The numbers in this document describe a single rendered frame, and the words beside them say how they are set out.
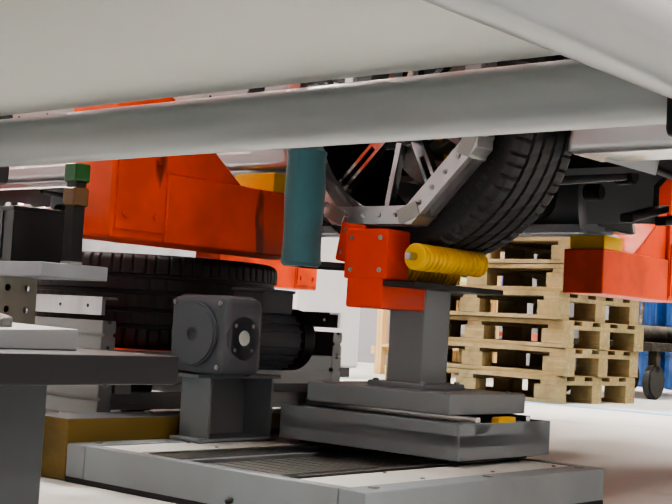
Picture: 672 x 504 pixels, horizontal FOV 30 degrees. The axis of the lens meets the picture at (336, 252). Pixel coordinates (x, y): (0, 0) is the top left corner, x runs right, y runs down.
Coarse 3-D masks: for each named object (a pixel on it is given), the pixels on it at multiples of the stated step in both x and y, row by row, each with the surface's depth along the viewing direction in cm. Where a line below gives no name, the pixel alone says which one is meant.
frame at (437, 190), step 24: (480, 144) 258; (456, 168) 260; (336, 192) 286; (432, 192) 264; (456, 192) 267; (336, 216) 280; (360, 216) 276; (384, 216) 271; (408, 216) 267; (432, 216) 269
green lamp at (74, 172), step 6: (66, 168) 260; (72, 168) 259; (78, 168) 258; (84, 168) 260; (90, 168) 261; (66, 174) 260; (72, 174) 258; (78, 174) 258; (84, 174) 260; (66, 180) 260; (72, 180) 258; (78, 180) 258; (84, 180) 260
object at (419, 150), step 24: (408, 72) 284; (360, 144) 308; (384, 144) 287; (408, 144) 282; (456, 144) 274; (336, 168) 296; (360, 168) 290; (384, 168) 312; (432, 168) 277; (360, 192) 296; (384, 192) 305
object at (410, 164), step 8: (424, 72) 300; (432, 72) 298; (432, 144) 291; (440, 144) 290; (448, 144) 289; (408, 152) 301; (432, 152) 296; (440, 152) 295; (448, 152) 293; (408, 160) 301; (416, 160) 299; (440, 160) 295; (408, 168) 301; (416, 168) 299; (416, 176) 299
